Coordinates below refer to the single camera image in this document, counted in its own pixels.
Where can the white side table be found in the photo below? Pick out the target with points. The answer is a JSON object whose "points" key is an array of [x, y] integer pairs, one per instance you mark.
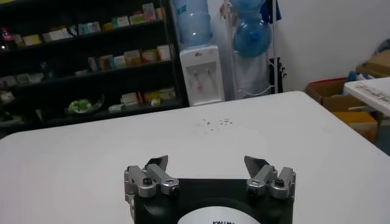
{"points": [[368, 97]]}

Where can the colourful tall box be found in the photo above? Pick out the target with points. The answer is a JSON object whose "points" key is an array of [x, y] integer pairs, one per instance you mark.
{"points": [[148, 12]]}

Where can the black folded tripod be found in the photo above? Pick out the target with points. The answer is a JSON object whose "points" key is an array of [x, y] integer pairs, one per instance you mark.
{"points": [[276, 74]]}

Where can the yellow open carton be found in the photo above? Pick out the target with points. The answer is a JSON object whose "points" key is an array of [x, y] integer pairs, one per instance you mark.
{"points": [[355, 124]]}

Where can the yellow white medicine box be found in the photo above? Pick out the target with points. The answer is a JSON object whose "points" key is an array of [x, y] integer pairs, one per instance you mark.
{"points": [[132, 58]]}

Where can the black shelf unit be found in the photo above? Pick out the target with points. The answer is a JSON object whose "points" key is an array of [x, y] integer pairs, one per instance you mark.
{"points": [[61, 88]]}

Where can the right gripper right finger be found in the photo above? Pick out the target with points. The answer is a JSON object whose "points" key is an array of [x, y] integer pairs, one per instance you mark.
{"points": [[268, 179]]}

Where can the open brown cardboard box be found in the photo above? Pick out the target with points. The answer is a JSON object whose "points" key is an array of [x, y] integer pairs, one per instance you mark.
{"points": [[376, 65]]}

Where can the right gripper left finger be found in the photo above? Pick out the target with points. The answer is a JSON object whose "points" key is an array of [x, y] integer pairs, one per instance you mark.
{"points": [[152, 179]]}

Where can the yellow tall box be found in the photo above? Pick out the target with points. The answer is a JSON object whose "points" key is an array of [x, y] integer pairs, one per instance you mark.
{"points": [[160, 13]]}

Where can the cola bottle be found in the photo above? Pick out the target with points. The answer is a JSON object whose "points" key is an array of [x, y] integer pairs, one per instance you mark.
{"points": [[6, 38]]}

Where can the green yellow medicine box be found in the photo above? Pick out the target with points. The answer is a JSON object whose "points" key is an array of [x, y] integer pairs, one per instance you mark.
{"points": [[150, 95]]}

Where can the blue bag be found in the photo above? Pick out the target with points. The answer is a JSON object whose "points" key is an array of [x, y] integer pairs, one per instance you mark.
{"points": [[359, 76]]}

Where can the white water dispenser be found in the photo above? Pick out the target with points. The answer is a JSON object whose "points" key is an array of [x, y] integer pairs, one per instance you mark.
{"points": [[201, 76]]}

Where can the pink rag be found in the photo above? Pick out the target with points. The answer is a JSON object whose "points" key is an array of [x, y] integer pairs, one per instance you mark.
{"points": [[227, 10]]}

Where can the orange white medicine box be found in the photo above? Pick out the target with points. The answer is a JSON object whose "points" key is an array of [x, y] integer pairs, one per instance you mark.
{"points": [[149, 56]]}

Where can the pile of grey clothes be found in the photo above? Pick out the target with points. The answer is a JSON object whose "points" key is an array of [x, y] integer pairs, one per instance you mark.
{"points": [[384, 47]]}

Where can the bowl with green packets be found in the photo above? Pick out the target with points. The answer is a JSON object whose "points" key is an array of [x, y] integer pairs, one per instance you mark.
{"points": [[83, 105]]}

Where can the flat yellow medicine box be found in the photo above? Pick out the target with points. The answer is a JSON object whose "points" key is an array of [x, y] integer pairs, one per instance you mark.
{"points": [[107, 26]]}

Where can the white tall medicine box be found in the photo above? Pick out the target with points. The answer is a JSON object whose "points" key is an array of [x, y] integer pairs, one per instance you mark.
{"points": [[92, 64]]}

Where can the teal white medicine box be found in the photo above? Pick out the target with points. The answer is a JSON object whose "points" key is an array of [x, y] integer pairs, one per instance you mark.
{"points": [[121, 22]]}

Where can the open cardboard box red rim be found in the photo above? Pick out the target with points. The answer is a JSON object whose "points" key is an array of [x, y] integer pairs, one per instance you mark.
{"points": [[323, 91]]}

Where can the blue water jug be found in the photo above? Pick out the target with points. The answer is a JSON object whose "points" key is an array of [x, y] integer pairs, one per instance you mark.
{"points": [[252, 38], [193, 25], [247, 6]]}

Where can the dark blue cloth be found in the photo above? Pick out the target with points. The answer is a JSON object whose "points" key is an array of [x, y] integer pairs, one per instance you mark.
{"points": [[270, 10]]}

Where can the small white medicine box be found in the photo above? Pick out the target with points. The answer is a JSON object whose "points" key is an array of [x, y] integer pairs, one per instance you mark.
{"points": [[119, 61]]}

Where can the flat white medicine box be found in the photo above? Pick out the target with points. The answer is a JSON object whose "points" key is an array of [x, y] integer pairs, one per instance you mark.
{"points": [[115, 107], [81, 72]]}

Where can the dark blue bottle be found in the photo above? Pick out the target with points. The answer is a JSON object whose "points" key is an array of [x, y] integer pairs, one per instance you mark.
{"points": [[46, 70]]}

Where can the small green medicine box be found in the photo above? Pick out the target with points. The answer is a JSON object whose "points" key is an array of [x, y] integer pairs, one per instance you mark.
{"points": [[155, 103]]}

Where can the white paper cup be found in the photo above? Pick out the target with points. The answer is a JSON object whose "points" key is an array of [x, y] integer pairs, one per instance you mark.
{"points": [[166, 52]]}

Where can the white blue medicine box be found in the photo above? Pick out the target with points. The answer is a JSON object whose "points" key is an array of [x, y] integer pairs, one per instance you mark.
{"points": [[89, 28]]}

